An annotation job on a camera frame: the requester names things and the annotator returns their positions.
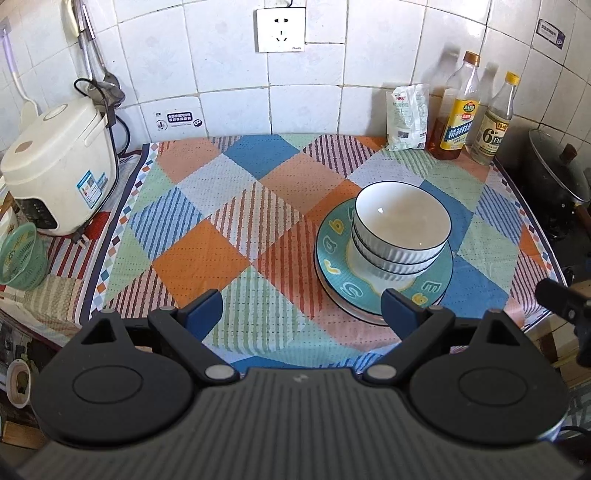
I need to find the wooden furniture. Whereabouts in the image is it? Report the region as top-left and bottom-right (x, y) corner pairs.
(526, 318), (591, 388)

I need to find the white utensil handle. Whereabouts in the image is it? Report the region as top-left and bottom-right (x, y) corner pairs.
(61, 0), (83, 38)

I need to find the teal plate with egg print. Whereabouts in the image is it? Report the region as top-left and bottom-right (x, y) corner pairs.
(315, 199), (454, 315)

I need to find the small purple bordered wall sticker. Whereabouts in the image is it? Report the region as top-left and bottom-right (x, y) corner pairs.
(537, 19), (566, 51)

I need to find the white rice cooker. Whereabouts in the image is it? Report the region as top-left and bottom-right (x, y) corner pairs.
(0, 98), (120, 237)

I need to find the clear vinegar bottle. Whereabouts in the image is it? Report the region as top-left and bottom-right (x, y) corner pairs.
(471, 71), (515, 166)

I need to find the white rice paddle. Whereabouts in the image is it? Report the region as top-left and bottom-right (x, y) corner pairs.
(1, 28), (40, 125)

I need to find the metal ladle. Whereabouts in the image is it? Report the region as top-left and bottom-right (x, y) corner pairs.
(76, 2), (126, 108)

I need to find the white wall socket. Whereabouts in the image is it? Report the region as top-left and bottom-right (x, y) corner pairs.
(256, 7), (307, 53)

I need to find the small white container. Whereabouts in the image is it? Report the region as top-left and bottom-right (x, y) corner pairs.
(6, 359), (33, 409)

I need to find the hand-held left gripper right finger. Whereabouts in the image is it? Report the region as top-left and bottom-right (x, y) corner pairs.
(362, 288), (520, 387)

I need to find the black power cable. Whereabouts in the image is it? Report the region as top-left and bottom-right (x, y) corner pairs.
(73, 78), (131, 250)

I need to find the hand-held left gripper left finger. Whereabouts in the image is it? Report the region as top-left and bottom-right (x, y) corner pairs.
(81, 289), (241, 387)

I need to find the yellow label bottle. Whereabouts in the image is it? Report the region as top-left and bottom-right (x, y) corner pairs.
(438, 51), (482, 153)

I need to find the white ribbed bowl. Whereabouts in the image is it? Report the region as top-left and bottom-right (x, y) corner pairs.
(355, 181), (452, 263)
(351, 220), (452, 275)
(346, 240), (437, 291)

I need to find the green plastic basket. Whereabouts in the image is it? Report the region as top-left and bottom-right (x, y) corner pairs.
(0, 222), (49, 291)

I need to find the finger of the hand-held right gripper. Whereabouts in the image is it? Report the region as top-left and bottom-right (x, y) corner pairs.
(536, 277), (591, 325)

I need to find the black pot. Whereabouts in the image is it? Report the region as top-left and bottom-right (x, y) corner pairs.
(526, 152), (591, 243)

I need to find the white powder packet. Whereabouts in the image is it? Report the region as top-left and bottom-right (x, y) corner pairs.
(385, 84), (430, 152)

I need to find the glass pot lid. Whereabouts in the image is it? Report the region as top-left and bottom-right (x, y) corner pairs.
(529, 128), (591, 204)

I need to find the colourful checked tablecloth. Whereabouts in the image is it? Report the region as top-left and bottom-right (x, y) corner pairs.
(90, 133), (568, 370)

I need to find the white and purple wall sticker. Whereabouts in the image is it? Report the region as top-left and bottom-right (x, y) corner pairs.
(154, 109), (204, 132)

